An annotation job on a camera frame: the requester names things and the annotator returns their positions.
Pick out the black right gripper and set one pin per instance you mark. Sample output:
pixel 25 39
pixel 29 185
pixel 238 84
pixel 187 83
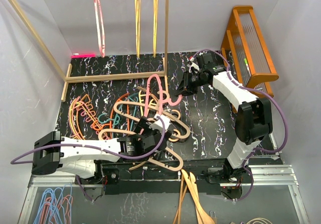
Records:
pixel 185 88

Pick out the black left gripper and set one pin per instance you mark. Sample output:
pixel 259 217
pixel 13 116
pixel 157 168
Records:
pixel 144 123

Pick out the yellow velvet hanger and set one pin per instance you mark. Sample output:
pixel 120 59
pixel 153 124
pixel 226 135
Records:
pixel 137 5
pixel 155 19

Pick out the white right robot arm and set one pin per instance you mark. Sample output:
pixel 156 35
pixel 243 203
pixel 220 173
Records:
pixel 253 117

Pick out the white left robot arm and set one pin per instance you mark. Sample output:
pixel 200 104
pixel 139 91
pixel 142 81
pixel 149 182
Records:
pixel 53 152

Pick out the wooden hangers on floor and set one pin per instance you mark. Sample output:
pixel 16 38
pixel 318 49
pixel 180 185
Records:
pixel 189 187

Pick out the beige plastic hanger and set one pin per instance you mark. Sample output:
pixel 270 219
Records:
pixel 176 136

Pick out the orange wooden shelf rack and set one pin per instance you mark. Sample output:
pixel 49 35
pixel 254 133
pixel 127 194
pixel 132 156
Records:
pixel 244 42

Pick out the orange thin hanger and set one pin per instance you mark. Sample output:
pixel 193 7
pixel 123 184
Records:
pixel 82 107

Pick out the pink tape strip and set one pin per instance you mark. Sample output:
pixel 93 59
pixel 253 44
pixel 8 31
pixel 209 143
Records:
pixel 82 56

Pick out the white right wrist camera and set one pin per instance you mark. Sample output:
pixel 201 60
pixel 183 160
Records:
pixel 193 67

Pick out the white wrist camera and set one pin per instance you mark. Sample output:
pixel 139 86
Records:
pixel 161 123
pixel 193 67

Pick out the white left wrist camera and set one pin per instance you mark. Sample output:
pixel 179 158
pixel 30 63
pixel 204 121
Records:
pixel 161 123

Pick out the wooden clothes rack frame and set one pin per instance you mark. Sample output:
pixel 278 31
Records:
pixel 67 78

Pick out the blue wire hangers pile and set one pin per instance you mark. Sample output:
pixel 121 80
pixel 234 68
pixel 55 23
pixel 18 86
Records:
pixel 55 205

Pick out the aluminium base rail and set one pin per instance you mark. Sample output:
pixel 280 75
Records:
pixel 273 175

